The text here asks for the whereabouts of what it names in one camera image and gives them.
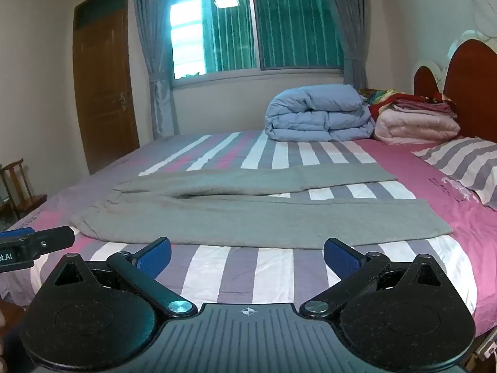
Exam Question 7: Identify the red wooden headboard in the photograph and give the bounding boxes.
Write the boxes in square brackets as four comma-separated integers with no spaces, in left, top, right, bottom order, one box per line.
[413,39,497,144]

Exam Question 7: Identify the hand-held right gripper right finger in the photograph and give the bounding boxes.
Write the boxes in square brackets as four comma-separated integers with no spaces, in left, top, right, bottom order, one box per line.
[300,237,447,317]

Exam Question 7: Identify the window with green glass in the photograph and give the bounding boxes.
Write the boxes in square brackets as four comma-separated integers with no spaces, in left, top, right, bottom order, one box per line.
[171,0,344,88]

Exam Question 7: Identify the grey curtain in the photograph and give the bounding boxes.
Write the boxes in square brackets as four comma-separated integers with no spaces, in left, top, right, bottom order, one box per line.
[131,0,180,138]
[321,0,369,91]

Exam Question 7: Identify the folded pale pink quilt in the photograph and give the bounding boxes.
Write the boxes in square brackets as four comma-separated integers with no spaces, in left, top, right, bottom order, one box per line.
[373,108,462,145]

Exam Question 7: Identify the striped pillow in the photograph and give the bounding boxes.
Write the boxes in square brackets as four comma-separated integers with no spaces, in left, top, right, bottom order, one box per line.
[412,137,497,213]

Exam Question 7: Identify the folded red pink cloths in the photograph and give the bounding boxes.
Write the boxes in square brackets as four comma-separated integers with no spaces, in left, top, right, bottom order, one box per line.
[392,98,458,119]

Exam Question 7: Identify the brown wooden door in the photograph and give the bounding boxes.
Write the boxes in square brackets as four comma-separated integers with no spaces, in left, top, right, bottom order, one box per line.
[73,0,141,176]

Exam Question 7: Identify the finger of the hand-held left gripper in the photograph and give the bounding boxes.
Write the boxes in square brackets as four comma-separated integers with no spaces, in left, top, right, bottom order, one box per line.
[0,225,75,260]

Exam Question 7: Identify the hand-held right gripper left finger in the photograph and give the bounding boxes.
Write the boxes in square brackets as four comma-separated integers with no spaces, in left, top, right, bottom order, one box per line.
[53,236,197,317]

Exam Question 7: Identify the wooden chair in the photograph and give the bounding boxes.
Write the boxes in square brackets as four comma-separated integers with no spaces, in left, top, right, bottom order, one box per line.
[0,159,48,220]

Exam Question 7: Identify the colourful patterned blanket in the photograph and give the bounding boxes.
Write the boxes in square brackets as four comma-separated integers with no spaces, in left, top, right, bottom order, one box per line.
[359,88,413,116]

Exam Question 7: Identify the folded light blue duvet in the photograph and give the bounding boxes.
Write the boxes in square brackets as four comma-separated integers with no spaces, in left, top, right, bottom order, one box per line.
[265,84,376,143]

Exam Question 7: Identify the beige knitted blanket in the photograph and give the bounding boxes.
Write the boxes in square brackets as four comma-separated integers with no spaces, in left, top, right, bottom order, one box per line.
[71,162,454,250]

